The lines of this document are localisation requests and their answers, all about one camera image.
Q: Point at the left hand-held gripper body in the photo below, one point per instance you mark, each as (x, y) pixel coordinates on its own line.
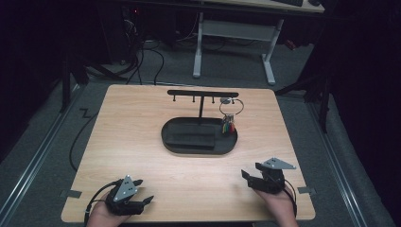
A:
(124, 195)

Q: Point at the person's left hand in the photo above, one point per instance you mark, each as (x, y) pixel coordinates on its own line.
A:
(104, 214)

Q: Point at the black metal stand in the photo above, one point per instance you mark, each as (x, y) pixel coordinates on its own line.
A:
(324, 104)
(65, 82)

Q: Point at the white-framed desk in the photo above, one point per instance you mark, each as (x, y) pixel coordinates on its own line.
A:
(239, 30)

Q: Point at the person's right hand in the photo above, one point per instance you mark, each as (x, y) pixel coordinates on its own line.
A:
(279, 205)

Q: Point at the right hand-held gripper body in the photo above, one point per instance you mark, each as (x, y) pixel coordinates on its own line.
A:
(271, 179)

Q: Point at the black key stand with tray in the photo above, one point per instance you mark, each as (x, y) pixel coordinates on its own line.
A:
(227, 145)

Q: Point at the metal floor rail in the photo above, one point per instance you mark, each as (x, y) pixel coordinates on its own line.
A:
(34, 164)
(339, 170)

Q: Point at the black leather wallet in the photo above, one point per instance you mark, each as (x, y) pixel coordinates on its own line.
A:
(190, 137)

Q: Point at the grey tape marker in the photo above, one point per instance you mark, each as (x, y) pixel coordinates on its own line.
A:
(306, 190)
(72, 194)

